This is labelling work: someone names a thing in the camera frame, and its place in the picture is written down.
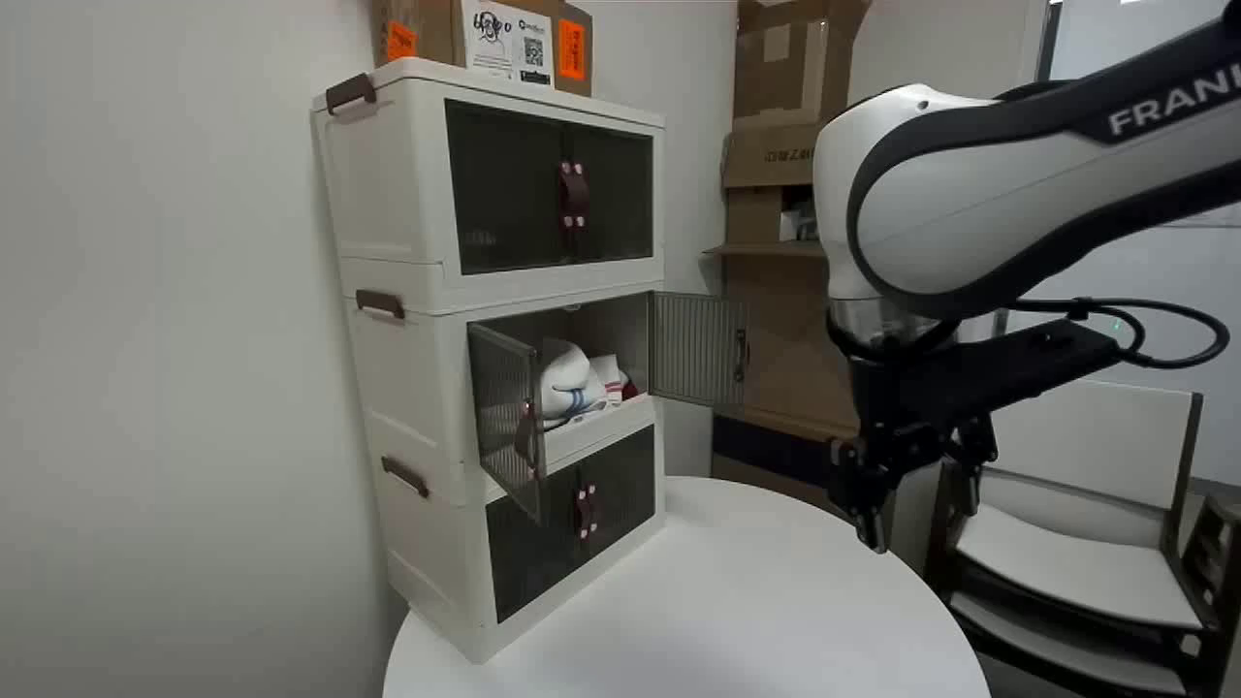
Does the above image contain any white cloth bag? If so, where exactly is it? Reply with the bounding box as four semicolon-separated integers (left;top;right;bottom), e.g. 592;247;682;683
540;338;626;419

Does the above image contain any labelled cardboard box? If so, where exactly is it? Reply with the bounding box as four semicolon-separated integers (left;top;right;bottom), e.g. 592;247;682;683
367;0;597;96

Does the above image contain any small white box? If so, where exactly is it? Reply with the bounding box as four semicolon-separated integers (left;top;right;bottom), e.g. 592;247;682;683
777;193;821;247

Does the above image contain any white three-tier plastic cabinet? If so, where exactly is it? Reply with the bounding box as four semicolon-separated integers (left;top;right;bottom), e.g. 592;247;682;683
309;56;672;667

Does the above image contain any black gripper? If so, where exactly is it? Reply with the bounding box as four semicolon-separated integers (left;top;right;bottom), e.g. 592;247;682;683
831;386;1000;556

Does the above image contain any brown cabinet side handle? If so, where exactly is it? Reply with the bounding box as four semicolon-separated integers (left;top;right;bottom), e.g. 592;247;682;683
375;454;436;502
353;289;411;324
322;75;381;119

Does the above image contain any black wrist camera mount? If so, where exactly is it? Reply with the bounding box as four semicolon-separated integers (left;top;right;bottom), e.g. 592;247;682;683
858;324;1130;440

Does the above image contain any large cardboard box stack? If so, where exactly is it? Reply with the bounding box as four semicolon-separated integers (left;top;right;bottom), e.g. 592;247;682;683
708;0;909;508

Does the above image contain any red white packet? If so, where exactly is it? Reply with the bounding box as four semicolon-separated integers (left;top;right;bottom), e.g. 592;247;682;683
588;352;640;408

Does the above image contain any dark wooden chair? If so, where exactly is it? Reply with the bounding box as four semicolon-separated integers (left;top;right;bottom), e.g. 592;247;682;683
1179;498;1241;698

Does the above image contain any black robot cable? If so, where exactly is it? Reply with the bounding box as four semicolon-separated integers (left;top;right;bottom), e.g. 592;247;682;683
1000;294;1234;373

